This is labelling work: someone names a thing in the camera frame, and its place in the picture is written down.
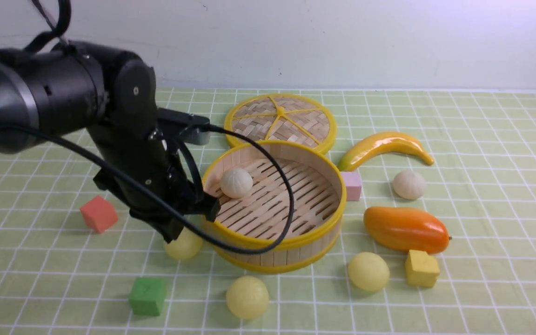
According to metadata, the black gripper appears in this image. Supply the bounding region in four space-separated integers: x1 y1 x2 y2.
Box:
87 114 221 242

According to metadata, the white steamed bun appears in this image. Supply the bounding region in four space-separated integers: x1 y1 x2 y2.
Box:
220 167 254 199

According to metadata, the yellow bun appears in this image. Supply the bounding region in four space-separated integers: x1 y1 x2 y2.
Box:
226 275 270 320
348 252 390 292
163 228 204 261

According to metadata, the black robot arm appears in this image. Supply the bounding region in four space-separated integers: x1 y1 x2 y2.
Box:
0 42 221 221

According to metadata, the woven bamboo steamer lid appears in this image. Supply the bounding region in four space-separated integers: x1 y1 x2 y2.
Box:
224 94 337 154

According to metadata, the bamboo steamer tray yellow rim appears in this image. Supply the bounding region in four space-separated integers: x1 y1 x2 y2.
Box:
202 140 347 274

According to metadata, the red foam cube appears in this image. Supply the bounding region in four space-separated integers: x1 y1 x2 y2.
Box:
80 196 119 234

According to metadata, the green foam cube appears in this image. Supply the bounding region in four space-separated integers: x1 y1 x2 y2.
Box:
128 276 167 316

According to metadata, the pink foam cube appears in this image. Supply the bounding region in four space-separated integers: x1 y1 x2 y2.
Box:
340 170 363 201

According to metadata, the yellow toy banana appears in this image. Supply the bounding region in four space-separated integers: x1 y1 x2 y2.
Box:
337 132 435 172

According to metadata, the orange toy mango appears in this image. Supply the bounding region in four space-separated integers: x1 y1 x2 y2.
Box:
363 206 452 254

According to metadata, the yellow foam cube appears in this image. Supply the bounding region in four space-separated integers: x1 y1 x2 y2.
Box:
405 250 440 288

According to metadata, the green checkered tablecloth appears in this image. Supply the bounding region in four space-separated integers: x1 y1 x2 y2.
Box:
0 90 536 335

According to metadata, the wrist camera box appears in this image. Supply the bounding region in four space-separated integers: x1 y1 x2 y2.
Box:
157 107 211 146

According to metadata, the black cable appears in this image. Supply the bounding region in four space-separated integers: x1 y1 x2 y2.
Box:
0 0 295 335

